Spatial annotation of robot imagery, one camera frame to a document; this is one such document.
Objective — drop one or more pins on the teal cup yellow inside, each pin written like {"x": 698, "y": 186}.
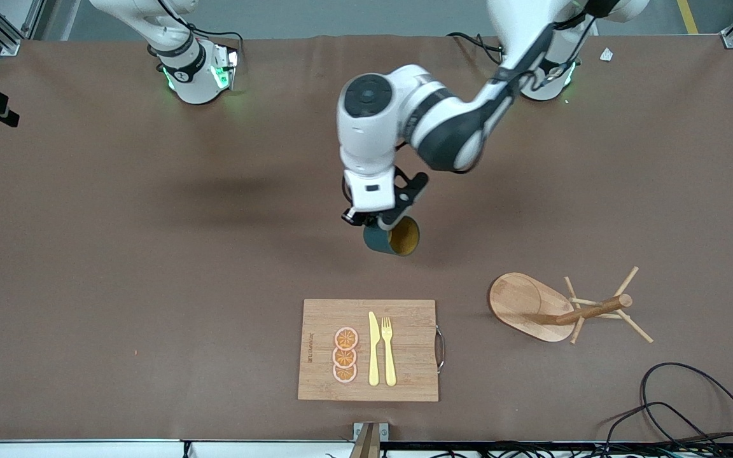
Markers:
{"x": 379, "y": 240}

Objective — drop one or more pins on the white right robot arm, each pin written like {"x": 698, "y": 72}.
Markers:
{"x": 191, "y": 70}

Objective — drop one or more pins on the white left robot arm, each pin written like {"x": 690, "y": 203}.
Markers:
{"x": 373, "y": 127}

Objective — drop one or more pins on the wooden mug rack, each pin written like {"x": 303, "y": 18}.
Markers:
{"x": 519, "y": 305}

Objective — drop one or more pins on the orange slice toy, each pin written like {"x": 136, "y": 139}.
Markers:
{"x": 346, "y": 338}
{"x": 344, "y": 358}
{"x": 344, "y": 374}

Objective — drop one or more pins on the yellow plastic knife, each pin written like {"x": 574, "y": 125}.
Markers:
{"x": 373, "y": 356}

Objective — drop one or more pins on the yellow plastic fork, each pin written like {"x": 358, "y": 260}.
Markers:
{"x": 389, "y": 362}

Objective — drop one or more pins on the brown table mat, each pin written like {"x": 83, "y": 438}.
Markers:
{"x": 150, "y": 254}

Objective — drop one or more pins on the white paper scrap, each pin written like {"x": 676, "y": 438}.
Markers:
{"x": 606, "y": 55}

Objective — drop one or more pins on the metal bracket with post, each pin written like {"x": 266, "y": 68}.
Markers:
{"x": 366, "y": 445}

